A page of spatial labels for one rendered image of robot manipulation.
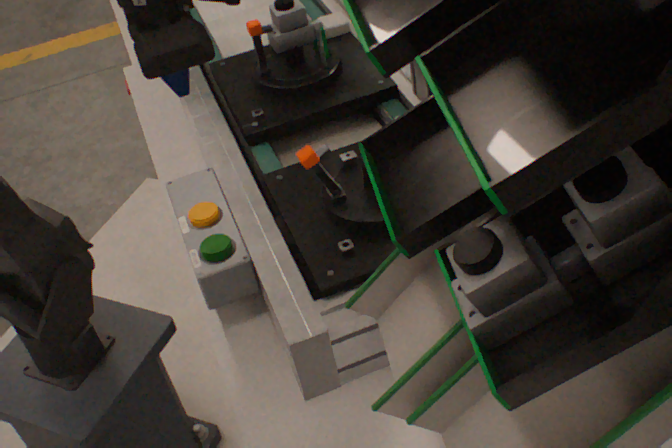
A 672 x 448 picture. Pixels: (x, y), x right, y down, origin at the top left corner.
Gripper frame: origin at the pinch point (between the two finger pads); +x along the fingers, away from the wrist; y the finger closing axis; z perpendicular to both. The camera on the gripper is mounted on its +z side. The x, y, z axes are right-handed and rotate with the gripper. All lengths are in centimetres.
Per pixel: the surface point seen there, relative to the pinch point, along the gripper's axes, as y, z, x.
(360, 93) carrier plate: 27.8, 26.2, 28.4
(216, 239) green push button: 7.0, -1.2, 28.2
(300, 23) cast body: 36.8, 21.3, 19.2
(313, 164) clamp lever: 3.9, 12.0, 19.7
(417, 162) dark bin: -19.7, 15.7, 4.8
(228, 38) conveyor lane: 67, 14, 34
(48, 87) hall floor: 252, -41, 126
